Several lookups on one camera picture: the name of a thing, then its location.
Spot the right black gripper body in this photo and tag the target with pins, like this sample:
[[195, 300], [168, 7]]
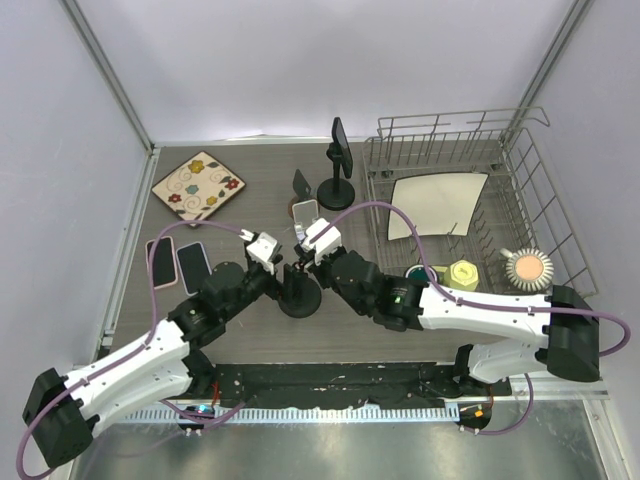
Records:
[[363, 309]]

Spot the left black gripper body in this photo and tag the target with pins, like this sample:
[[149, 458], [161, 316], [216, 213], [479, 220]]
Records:
[[256, 283]]

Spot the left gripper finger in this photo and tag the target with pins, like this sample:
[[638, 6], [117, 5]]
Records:
[[275, 289], [290, 283]]

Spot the black round-base stand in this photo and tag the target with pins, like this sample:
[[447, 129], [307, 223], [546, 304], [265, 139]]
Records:
[[300, 308]]

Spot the purple-cased phone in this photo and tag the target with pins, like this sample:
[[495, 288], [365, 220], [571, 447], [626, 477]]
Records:
[[194, 266]]

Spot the white folding phone stand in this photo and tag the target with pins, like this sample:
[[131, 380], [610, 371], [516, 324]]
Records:
[[304, 214]]

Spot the pink-cased phone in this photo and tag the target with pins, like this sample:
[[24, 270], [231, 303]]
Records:
[[165, 271]]

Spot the wooden-base grey phone stand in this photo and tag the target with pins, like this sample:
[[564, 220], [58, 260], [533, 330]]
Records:
[[302, 191]]

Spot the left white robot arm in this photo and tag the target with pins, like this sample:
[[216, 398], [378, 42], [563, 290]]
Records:
[[65, 413]]

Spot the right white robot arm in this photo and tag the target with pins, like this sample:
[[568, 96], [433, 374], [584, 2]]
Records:
[[556, 333]]

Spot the tall black phone stand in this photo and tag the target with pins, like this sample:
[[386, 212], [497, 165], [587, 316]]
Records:
[[337, 193]]

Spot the black phone on tall stand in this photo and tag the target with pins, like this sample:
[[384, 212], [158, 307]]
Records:
[[342, 145]]

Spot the dark green mug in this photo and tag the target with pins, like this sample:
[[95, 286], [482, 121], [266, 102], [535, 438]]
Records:
[[419, 272]]

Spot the yellow-green mug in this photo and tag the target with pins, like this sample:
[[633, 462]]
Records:
[[460, 275]]

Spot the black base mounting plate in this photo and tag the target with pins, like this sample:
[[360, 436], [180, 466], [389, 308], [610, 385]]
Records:
[[338, 386]]

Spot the floral square trivet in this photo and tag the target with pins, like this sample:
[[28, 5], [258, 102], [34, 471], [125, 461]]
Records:
[[198, 188]]

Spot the white square plate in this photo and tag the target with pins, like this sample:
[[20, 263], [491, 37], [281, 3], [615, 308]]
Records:
[[439, 204]]

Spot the ribbed cup with peach inside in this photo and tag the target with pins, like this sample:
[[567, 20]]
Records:
[[528, 269]]

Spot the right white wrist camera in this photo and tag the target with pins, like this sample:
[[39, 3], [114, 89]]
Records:
[[321, 240]]

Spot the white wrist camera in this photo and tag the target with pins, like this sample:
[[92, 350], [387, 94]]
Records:
[[321, 240], [262, 248]]

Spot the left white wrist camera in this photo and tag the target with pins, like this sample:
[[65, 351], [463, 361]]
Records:
[[262, 248]]

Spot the grey wire dish rack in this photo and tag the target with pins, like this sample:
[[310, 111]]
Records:
[[519, 206]]

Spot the white slotted cable duct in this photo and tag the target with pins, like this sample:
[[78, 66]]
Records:
[[161, 414]]

